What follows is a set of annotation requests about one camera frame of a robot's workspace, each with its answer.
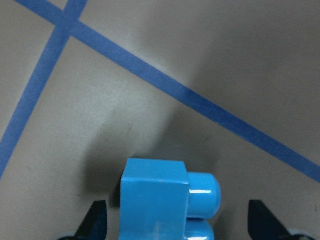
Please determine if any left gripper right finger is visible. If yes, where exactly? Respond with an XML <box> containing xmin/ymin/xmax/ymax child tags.
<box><xmin>247</xmin><ymin>199</ymin><xmax>295</xmax><ymax>240</ymax></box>

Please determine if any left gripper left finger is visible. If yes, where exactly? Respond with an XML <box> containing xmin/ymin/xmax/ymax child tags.
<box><xmin>74</xmin><ymin>200</ymin><xmax>108</xmax><ymax>240</ymax></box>

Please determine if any blue toy block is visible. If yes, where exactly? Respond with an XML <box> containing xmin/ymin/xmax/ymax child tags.
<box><xmin>119</xmin><ymin>158</ymin><xmax>222</xmax><ymax>240</ymax></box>

